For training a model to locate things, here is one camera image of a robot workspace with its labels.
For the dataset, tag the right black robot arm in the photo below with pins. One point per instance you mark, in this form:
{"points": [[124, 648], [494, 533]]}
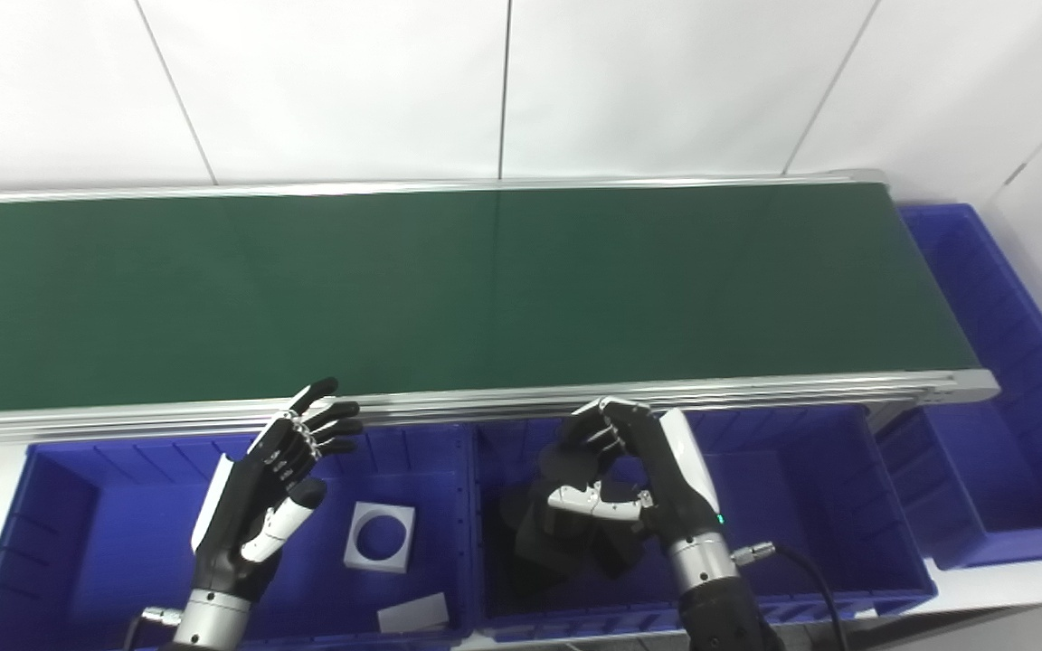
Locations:
{"points": [[720, 606]]}

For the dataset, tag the white square plate with hole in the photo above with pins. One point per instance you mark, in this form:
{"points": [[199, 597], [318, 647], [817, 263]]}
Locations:
{"points": [[399, 520]]}

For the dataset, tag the black block with cylinder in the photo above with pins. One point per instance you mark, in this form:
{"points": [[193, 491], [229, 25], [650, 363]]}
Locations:
{"points": [[616, 542]]}

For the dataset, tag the black block part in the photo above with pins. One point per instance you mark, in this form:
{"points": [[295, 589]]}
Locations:
{"points": [[521, 561]]}

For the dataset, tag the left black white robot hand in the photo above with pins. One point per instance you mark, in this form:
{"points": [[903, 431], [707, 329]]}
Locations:
{"points": [[241, 515]]}

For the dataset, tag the white flat rectangular plate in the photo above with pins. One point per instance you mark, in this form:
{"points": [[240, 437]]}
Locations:
{"points": [[412, 613]]}

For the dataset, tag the blue plastic bin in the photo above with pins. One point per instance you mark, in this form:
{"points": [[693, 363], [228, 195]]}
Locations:
{"points": [[801, 506], [982, 488], [105, 533]]}

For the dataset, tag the green conveyor belt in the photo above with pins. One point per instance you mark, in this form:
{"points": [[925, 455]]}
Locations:
{"points": [[756, 391], [485, 289]]}

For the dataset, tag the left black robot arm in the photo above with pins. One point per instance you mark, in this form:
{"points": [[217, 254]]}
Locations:
{"points": [[209, 624]]}

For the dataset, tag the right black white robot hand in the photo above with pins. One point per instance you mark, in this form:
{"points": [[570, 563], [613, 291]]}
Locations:
{"points": [[675, 479]]}

